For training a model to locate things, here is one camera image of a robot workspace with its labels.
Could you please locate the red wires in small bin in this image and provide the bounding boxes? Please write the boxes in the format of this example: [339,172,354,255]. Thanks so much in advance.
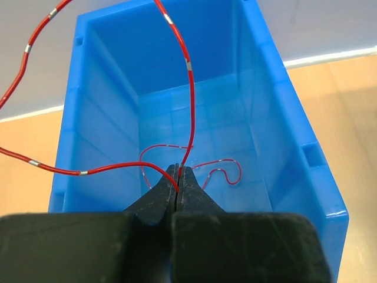
[138,143,243,189]

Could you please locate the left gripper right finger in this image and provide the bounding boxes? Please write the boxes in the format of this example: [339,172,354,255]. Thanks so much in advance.
[172,167,332,282]

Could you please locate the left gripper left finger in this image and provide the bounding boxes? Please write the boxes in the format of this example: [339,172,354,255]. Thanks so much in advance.
[1,165,178,282]

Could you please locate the small blue bin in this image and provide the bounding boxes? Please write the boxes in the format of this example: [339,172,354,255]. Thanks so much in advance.
[56,1,349,278]

